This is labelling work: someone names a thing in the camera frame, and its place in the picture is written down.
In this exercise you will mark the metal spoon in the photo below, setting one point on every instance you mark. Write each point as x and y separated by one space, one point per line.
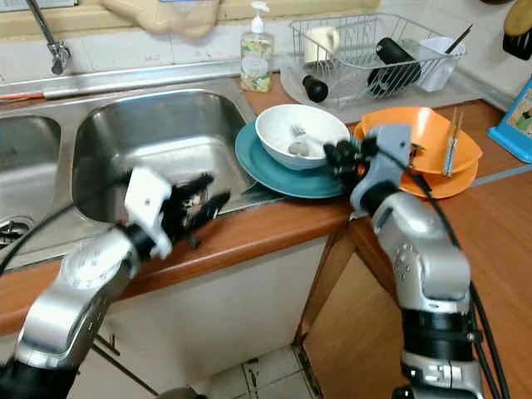
298 150

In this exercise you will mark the teal plate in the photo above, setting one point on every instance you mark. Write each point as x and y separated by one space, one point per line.
258 162

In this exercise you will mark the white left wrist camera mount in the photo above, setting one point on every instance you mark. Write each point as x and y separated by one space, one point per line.
145 195

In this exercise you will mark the metal fork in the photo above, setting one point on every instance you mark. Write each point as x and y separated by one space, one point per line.
299 131

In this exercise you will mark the metal faucet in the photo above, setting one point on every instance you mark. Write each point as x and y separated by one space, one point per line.
60 55

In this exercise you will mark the sink drain strainer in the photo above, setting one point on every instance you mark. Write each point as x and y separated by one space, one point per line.
10 233

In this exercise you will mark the white bowl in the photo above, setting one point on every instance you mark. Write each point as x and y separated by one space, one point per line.
324 125

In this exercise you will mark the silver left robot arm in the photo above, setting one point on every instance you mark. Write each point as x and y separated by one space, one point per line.
83 283

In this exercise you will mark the black flask bottle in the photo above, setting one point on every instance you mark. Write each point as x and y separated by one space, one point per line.
395 54

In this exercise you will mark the blue plastic holder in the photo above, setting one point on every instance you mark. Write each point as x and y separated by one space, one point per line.
517 125

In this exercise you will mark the white utensil cup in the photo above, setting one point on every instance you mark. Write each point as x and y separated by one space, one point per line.
440 65

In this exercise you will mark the beige bag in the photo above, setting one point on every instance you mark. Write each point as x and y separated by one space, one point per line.
174 17

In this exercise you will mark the cream mug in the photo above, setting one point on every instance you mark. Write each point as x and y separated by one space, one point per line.
322 43

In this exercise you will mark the thin dark utensil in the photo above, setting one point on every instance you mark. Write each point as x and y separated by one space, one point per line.
459 39

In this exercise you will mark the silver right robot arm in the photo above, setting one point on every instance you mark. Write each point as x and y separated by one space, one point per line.
424 266

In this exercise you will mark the grey drain tray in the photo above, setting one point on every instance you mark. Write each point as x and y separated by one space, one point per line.
478 87

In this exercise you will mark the wooden kitchen counter cabinet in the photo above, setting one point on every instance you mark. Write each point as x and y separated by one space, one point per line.
216 316

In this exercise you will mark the pump soap bottle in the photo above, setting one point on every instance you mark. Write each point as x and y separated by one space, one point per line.
256 60

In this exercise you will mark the orange bowl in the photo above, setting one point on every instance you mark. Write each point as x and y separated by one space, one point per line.
432 129

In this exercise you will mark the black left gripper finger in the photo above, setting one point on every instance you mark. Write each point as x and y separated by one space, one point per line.
214 209
198 186

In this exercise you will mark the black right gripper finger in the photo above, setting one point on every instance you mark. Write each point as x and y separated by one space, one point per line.
340 151
347 174

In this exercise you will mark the stainless steel double sink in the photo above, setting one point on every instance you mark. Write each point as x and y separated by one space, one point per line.
158 141

